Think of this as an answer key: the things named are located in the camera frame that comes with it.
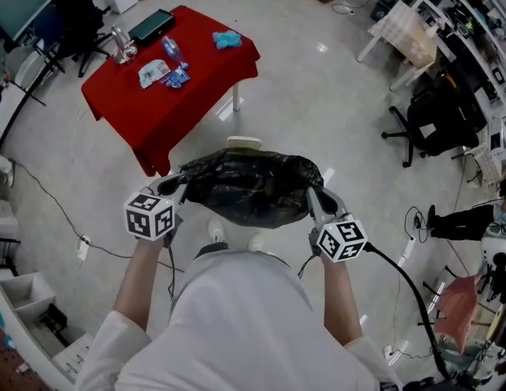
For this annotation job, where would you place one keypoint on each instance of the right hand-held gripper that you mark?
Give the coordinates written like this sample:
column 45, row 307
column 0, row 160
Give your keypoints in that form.
column 342, row 240

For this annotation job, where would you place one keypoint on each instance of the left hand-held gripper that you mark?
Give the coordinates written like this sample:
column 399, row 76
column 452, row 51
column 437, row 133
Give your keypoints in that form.
column 148, row 218

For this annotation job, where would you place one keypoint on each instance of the black plastic bag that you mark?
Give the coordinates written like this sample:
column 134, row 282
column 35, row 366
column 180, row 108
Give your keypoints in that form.
column 252, row 185

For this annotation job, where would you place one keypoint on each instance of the person's right forearm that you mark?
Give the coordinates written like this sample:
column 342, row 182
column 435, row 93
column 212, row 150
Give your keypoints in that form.
column 342, row 300

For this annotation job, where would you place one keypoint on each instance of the person's left forearm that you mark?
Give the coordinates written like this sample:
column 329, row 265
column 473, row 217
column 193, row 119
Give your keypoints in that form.
column 136, row 283

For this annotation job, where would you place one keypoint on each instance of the person's left white shoe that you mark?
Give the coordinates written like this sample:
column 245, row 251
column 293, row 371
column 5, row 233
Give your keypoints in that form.
column 216, row 230

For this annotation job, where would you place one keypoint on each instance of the person's white shoe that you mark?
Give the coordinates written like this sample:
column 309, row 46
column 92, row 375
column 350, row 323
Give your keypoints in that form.
column 256, row 241
column 216, row 230

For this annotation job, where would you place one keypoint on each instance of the person's right white shoe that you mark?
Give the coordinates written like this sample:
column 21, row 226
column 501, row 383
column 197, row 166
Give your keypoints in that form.
column 256, row 241

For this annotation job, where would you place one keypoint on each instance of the table with red cloth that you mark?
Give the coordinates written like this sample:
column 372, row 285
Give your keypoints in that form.
column 155, row 108

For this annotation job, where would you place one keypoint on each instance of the white power strip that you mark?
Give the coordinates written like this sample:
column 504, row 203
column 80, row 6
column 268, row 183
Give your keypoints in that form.
column 407, row 251
column 83, row 249

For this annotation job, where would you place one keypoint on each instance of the white table leg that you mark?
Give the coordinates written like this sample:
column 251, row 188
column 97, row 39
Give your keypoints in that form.
column 236, row 98

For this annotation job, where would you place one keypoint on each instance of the pile of blue packets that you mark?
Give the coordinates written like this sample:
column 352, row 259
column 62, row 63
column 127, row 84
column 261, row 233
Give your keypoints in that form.
column 177, row 77

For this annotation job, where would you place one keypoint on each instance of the printed flat packet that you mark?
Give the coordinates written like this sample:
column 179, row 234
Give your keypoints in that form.
column 152, row 73

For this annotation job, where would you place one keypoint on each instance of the clear plastic bottle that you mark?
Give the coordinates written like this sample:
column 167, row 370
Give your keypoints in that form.
column 172, row 49

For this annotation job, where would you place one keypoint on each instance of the black office chair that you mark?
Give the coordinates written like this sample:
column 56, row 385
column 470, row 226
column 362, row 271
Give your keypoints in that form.
column 79, row 10
column 440, row 124

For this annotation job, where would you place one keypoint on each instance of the person's white shirt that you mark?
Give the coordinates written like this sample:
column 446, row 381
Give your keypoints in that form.
column 236, row 324

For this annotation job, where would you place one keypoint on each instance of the blue crumpled cloth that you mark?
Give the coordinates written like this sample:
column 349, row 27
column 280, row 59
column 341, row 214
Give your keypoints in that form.
column 227, row 40

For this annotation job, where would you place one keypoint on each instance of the black flat box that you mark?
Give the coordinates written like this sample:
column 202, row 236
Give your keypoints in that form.
column 151, row 27

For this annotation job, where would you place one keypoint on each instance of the open white box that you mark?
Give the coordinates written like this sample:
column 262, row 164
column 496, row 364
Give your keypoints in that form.
column 26, row 293

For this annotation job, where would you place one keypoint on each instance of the cardboard box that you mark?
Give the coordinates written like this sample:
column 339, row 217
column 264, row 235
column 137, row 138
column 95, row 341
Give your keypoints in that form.
column 419, row 47

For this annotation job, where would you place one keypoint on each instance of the white table with checked cloth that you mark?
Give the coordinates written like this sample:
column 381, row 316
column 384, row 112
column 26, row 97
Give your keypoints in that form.
column 393, row 25

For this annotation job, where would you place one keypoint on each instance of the blue office chair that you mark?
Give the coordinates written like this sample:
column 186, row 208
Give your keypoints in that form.
column 47, row 29

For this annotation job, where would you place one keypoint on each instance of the white shelf unit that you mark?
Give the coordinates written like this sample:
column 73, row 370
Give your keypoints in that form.
column 476, row 35

